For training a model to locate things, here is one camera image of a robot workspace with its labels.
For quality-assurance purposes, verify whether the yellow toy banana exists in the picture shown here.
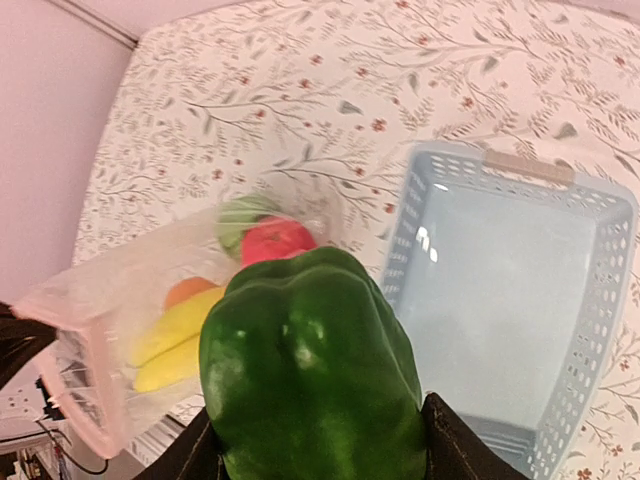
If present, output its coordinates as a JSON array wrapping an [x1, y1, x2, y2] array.
[[129, 285, 225, 393]]

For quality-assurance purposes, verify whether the red toy apple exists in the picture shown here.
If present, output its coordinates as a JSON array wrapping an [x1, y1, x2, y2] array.
[[241, 216, 318, 267]]

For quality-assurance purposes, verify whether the green toy cabbage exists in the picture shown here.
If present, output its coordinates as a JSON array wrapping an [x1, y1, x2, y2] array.
[[216, 193, 281, 259]]

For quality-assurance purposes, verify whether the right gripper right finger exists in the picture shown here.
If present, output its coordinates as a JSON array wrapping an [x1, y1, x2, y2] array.
[[422, 392, 523, 480]]

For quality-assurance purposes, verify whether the green toy pepper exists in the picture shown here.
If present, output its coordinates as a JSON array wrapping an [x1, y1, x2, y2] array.
[[199, 247, 427, 479]]

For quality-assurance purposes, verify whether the floral tablecloth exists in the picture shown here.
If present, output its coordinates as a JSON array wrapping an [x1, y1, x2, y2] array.
[[74, 1, 639, 479]]

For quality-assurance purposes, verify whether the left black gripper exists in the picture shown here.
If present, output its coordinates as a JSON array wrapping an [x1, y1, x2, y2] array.
[[0, 302, 57, 389]]

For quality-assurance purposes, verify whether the orange toy orange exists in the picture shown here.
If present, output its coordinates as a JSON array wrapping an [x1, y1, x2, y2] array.
[[164, 277, 217, 310]]

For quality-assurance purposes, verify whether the light blue plastic basket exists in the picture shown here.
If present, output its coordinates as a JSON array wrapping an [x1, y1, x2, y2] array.
[[380, 142, 638, 479]]

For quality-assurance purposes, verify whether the clear zip top bag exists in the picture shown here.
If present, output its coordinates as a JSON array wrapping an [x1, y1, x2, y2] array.
[[11, 192, 341, 458]]

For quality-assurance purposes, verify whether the left aluminium post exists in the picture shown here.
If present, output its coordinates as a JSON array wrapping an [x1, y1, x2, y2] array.
[[67, 1, 138, 50]]

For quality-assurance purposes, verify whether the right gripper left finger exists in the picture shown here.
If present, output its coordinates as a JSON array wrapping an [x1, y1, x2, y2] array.
[[142, 409, 223, 480]]

